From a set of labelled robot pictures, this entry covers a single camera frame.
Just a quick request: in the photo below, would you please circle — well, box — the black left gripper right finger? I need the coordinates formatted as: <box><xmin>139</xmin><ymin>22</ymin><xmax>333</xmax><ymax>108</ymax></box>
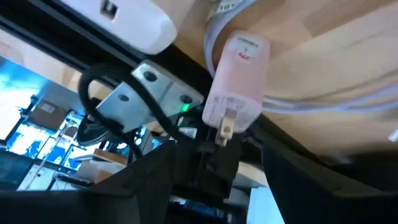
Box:
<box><xmin>262</xmin><ymin>146</ymin><xmax>398</xmax><ymax>224</ymax></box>

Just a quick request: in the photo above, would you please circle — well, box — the small USB wall charger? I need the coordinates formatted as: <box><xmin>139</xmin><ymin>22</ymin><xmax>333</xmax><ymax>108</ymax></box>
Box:
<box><xmin>201</xmin><ymin>30</ymin><xmax>271</xmax><ymax>147</ymax></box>

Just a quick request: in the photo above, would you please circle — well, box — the black metal table frame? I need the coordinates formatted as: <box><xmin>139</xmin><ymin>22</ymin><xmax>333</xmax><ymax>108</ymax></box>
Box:
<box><xmin>0</xmin><ymin>0</ymin><xmax>343</xmax><ymax>169</ymax></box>

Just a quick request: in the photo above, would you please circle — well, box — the thick white power cord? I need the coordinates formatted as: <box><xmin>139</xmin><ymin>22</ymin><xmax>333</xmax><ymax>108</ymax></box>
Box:
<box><xmin>203</xmin><ymin>0</ymin><xmax>261</xmax><ymax>78</ymax></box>

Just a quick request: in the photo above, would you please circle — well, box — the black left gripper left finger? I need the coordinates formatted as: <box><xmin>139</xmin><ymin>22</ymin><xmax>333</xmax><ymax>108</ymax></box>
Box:
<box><xmin>0</xmin><ymin>140</ymin><xmax>177</xmax><ymax>224</ymax></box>

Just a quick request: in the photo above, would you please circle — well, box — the black sleeved cable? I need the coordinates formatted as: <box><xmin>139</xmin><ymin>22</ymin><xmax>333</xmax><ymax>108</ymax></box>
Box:
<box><xmin>77</xmin><ymin>63</ymin><xmax>184</xmax><ymax>159</ymax></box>

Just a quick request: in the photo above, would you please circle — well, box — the silver metal corner bracket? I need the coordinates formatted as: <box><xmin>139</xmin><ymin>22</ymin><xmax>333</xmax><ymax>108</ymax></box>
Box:
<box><xmin>95</xmin><ymin>60</ymin><xmax>205</xmax><ymax>134</ymax></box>

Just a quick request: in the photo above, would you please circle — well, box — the white power strip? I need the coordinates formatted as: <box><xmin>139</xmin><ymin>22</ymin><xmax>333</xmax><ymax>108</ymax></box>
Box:
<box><xmin>60</xmin><ymin>0</ymin><xmax>178</xmax><ymax>56</ymax></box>

